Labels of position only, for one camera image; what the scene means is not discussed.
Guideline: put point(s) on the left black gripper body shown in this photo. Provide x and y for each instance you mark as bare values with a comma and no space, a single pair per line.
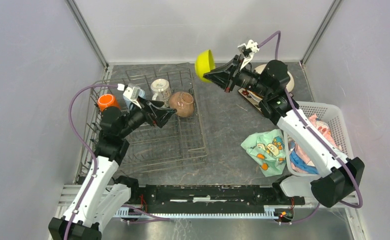
143,115

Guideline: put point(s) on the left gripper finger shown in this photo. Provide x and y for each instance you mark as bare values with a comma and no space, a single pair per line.
158,107
160,118

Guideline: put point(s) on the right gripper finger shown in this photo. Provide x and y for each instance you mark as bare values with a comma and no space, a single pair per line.
228,68
221,79

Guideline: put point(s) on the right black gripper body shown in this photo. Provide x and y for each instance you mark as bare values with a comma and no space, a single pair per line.
248,79

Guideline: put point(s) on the light blue mug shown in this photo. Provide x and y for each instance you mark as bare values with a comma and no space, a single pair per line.
141,94

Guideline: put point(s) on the white floral mug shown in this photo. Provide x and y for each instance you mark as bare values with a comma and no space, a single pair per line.
161,90

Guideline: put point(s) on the lime green bowl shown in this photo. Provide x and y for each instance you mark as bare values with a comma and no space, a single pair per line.
204,63

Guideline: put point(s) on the beige brown-rimmed bowl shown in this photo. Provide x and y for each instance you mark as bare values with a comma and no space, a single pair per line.
183,102

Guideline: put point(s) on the orange mug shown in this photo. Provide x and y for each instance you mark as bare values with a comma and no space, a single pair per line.
107,100

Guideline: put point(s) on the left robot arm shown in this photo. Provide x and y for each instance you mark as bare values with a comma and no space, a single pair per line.
90,212

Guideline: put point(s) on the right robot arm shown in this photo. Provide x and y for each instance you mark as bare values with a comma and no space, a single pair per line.
339,175

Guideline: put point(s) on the cream divided plate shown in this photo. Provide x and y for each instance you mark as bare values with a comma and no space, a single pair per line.
289,86

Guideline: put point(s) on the square floral plate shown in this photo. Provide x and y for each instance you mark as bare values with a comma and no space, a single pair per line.
251,97

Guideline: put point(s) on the green cartoon cloth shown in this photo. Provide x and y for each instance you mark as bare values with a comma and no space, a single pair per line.
267,149

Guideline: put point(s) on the pink patterned cloth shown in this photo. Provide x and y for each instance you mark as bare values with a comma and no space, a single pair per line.
325,130

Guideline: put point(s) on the white plastic basket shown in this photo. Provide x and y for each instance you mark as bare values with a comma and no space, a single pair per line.
339,119

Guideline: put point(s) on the blue cloth in basket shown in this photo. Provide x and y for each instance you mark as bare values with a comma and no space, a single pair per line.
302,164

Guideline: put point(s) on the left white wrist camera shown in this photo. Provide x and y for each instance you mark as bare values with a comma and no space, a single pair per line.
122,87

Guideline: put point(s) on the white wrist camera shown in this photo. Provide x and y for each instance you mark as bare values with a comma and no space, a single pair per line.
122,87
247,50

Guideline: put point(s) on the grey wire dish rack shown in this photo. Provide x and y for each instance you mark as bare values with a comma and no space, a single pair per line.
179,143

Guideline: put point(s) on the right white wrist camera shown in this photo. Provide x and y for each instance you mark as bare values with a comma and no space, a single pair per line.
247,50

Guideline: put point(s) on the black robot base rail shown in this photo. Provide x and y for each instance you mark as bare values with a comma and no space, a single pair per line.
219,201

